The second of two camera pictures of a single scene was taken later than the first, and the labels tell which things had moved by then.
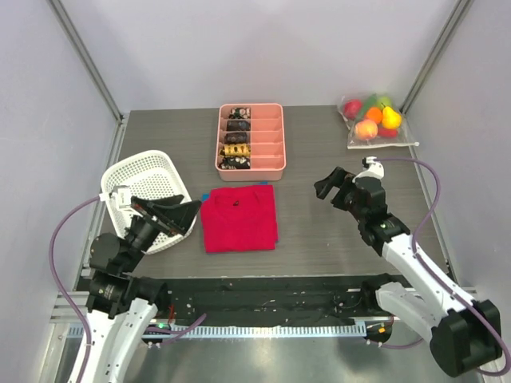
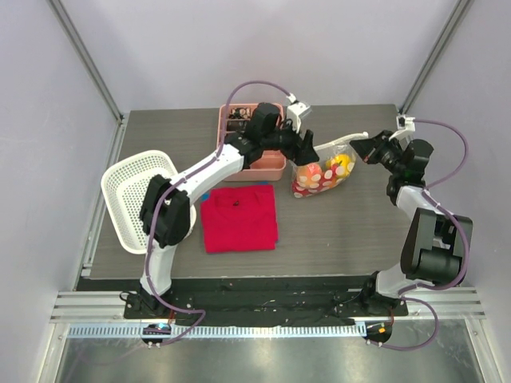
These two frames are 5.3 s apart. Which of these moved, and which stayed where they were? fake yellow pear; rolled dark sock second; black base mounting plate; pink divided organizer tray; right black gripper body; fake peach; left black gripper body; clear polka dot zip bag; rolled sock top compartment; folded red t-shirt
Moved: fake peach; fake yellow pear; right black gripper body; clear polka dot zip bag; left black gripper body
Stayed: folded red t-shirt; black base mounting plate; rolled sock top compartment; rolled dark sock second; pink divided organizer tray
